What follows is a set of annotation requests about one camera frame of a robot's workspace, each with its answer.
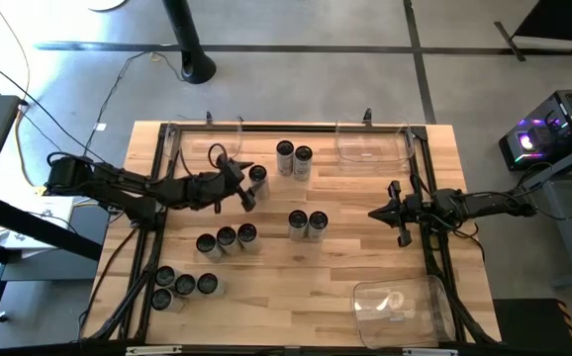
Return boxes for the black box yellow stripes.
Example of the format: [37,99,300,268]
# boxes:
[492,298,572,356]

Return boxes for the black folding stand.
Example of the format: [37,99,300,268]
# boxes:
[493,0,572,63]

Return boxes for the white floor cable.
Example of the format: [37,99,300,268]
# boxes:
[0,0,33,100]

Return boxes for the clear plastic bin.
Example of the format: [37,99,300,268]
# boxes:
[352,275,458,350]
[334,118,416,172]
[163,118,244,164]

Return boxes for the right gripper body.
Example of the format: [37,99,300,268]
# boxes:
[388,180,433,248]

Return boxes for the grey metal stand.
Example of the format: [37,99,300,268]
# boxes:
[521,135,572,291]

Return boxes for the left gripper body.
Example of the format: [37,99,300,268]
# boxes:
[211,155,257,213]

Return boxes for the black floor stand pole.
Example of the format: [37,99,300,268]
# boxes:
[160,0,218,85]

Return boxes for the Celsius Peach Vibe can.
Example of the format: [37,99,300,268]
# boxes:
[275,139,296,178]
[149,288,187,314]
[287,209,310,242]
[174,273,199,299]

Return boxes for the Celsius Arctic Vibe can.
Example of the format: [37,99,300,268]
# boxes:
[293,144,314,183]
[196,272,228,298]
[195,232,226,263]
[307,211,330,244]

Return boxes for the yellow floor cable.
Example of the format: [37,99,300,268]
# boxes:
[13,108,49,197]

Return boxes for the white cardboard box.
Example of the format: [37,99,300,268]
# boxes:
[0,195,77,251]

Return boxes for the Celsius Tropical Vibe can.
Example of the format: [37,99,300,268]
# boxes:
[216,225,241,257]
[237,222,262,255]
[248,164,271,201]
[154,265,181,291]

